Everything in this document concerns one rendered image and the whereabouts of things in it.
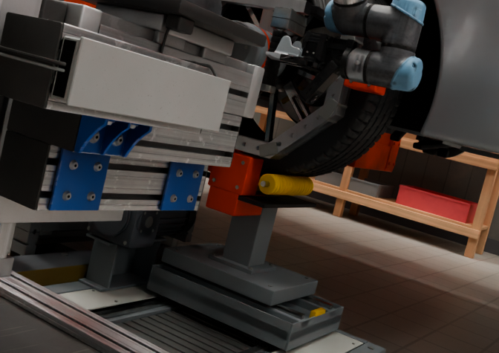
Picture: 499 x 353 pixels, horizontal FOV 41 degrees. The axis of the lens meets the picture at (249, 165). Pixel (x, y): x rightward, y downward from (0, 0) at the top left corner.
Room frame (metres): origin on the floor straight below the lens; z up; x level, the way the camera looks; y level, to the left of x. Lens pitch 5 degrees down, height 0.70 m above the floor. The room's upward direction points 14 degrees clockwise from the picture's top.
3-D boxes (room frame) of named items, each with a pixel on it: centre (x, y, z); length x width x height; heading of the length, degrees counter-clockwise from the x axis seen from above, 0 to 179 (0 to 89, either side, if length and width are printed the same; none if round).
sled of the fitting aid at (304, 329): (2.02, -0.09, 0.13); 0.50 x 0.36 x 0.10; 60
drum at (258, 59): (1.83, 0.07, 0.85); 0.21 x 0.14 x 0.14; 150
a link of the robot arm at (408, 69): (1.46, -0.25, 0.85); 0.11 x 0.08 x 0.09; 60
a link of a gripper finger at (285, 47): (1.57, -0.01, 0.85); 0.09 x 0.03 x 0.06; 68
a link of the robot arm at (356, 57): (1.50, -0.19, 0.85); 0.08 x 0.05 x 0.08; 150
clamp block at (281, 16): (1.63, -0.01, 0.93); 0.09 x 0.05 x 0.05; 150
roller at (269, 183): (1.92, -0.12, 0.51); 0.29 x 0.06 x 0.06; 150
